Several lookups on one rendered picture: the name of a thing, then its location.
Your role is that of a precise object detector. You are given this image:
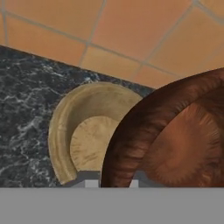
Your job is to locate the reddish brown wooden bowl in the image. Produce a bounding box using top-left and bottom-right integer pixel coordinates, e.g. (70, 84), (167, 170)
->
(100, 67), (224, 188)

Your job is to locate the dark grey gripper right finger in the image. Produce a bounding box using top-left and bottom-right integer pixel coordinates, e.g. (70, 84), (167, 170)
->
(129, 170), (165, 188)

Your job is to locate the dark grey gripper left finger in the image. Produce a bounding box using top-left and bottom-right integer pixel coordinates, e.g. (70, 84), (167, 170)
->
(63, 170), (102, 188)

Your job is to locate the light tan wooden bowl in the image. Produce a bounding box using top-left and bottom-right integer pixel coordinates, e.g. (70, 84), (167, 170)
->
(47, 81), (144, 186)

